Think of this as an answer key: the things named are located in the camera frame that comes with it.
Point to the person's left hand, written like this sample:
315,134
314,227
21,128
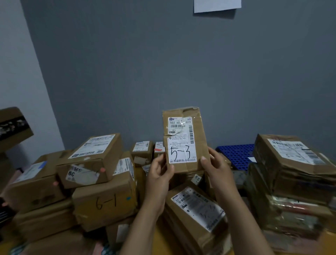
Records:
157,186

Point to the person's right hand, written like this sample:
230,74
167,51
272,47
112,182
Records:
220,181

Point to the box marked 3-3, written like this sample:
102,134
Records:
178,218

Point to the taped box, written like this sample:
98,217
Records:
262,199

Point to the box of stack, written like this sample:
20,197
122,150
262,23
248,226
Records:
44,223
57,244
265,157
34,194

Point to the box marked 5-3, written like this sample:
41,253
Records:
202,131

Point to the box marked 6-1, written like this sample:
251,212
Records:
105,202

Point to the small cardboard parcel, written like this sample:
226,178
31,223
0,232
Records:
110,155

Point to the box with 004 label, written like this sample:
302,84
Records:
220,244

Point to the small tall box white labels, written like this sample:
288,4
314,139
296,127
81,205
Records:
113,233

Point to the teal sticker sheet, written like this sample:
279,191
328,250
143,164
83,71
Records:
109,250

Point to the black and pink box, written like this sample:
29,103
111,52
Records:
4,214

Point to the box with black KARRIE band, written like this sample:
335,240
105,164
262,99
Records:
13,115

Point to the person's right forearm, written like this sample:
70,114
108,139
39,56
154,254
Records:
246,231

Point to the person's left forearm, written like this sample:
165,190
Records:
139,233

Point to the blue plastic grid pallet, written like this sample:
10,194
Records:
233,155

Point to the white paper note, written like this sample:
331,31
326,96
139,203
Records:
252,159

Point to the white paper on wall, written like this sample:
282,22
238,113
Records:
218,5

